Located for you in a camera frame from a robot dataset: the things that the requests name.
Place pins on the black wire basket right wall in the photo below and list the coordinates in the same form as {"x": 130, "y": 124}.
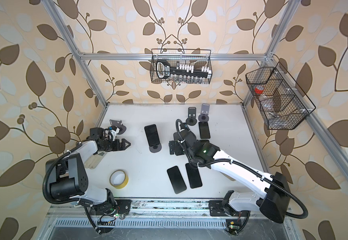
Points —
{"x": 296, "y": 106}

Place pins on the black socket set rail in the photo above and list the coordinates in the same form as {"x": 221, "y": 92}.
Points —
{"x": 165, "y": 70}

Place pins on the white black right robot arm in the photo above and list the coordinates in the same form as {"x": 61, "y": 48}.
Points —
{"x": 270, "y": 195}

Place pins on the black wire basket back wall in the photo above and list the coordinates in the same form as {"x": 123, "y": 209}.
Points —
{"x": 198, "y": 57}

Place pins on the aluminium front rail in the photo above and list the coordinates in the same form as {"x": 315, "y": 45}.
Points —
{"x": 147, "y": 208}

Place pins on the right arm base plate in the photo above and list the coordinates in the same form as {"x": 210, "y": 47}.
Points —
{"x": 218, "y": 209}

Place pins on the yellow masking tape roll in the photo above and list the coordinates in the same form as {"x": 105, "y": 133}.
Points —
{"x": 119, "y": 179}

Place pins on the black wire basket wall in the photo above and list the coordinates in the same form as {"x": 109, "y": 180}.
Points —
{"x": 296, "y": 106}
{"x": 198, "y": 57}

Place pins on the black smartphone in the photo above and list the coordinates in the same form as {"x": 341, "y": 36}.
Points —
{"x": 152, "y": 135}
{"x": 193, "y": 177}
{"x": 204, "y": 130}
{"x": 176, "y": 179}

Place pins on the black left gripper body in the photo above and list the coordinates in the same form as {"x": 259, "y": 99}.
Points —
{"x": 113, "y": 146}

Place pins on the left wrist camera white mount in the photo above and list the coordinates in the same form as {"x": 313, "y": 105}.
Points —
{"x": 108, "y": 134}

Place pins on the clear bottle red cap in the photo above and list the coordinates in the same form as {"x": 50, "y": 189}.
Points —
{"x": 268, "y": 103}

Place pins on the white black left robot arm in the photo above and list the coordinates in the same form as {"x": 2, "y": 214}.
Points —
{"x": 66, "y": 180}

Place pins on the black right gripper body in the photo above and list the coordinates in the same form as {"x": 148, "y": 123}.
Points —
{"x": 178, "y": 150}

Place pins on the grey phone stand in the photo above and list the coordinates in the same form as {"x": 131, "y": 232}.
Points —
{"x": 204, "y": 113}
{"x": 191, "y": 116}
{"x": 156, "y": 148}
{"x": 118, "y": 126}

